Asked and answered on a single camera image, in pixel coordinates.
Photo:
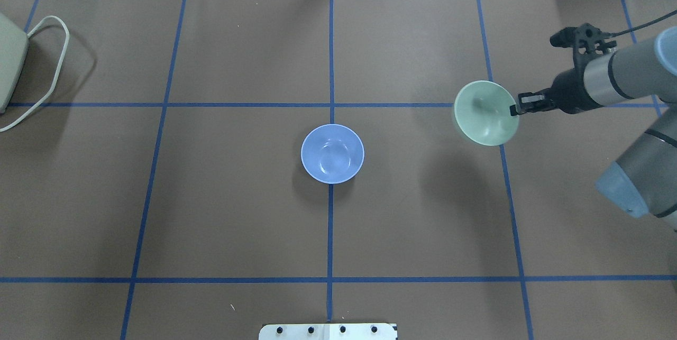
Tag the blue bowl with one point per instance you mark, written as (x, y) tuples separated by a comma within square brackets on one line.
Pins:
[(332, 153)]

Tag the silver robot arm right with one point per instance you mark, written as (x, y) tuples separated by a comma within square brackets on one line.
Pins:
[(603, 133)]

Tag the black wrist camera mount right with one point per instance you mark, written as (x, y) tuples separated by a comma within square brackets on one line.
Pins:
[(587, 43)]

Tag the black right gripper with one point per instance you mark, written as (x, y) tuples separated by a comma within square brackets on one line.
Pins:
[(568, 90)]

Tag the cream toaster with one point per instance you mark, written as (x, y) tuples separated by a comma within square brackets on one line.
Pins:
[(14, 47)]

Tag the green bowl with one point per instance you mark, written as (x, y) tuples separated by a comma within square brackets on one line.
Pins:
[(481, 113)]

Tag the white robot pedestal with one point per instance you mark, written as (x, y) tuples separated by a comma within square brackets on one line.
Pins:
[(330, 331)]

